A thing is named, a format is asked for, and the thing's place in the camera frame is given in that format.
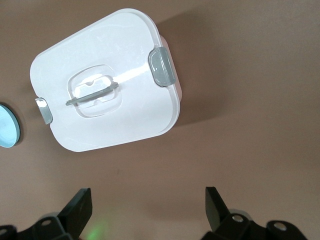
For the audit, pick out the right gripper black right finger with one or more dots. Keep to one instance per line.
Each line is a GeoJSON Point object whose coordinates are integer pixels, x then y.
{"type": "Point", "coordinates": [215, 210]}

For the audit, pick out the grey box latch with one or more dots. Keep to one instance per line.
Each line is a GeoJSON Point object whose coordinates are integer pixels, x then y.
{"type": "Point", "coordinates": [44, 111]}
{"type": "Point", "coordinates": [161, 66]}

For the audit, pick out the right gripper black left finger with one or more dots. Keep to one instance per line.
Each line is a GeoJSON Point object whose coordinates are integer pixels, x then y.
{"type": "Point", "coordinates": [75, 212]}

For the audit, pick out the pink storage box white lid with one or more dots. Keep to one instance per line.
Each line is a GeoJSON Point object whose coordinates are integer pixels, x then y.
{"type": "Point", "coordinates": [112, 45]}

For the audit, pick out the light blue round plate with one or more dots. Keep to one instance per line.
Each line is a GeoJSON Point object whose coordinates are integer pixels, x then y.
{"type": "Point", "coordinates": [7, 127]}

